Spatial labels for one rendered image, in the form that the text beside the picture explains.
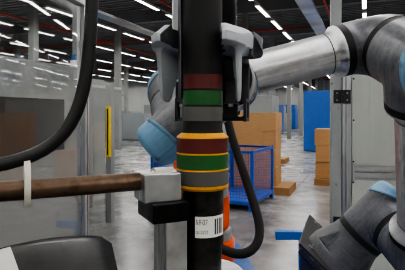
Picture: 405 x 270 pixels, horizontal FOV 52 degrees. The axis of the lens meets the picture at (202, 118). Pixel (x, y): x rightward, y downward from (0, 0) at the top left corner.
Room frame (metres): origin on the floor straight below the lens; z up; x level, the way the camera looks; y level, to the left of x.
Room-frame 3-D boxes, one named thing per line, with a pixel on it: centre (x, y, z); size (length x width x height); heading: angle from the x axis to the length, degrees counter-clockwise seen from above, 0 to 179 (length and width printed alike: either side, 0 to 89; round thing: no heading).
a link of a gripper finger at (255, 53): (0.39, -0.03, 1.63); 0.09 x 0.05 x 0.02; 1
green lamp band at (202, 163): (0.35, 0.00, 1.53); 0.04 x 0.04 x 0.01
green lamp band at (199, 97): (0.35, 0.00, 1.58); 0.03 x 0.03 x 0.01
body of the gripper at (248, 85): (0.45, -0.02, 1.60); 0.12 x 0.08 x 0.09; 171
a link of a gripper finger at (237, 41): (0.35, -0.03, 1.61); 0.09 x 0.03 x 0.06; 1
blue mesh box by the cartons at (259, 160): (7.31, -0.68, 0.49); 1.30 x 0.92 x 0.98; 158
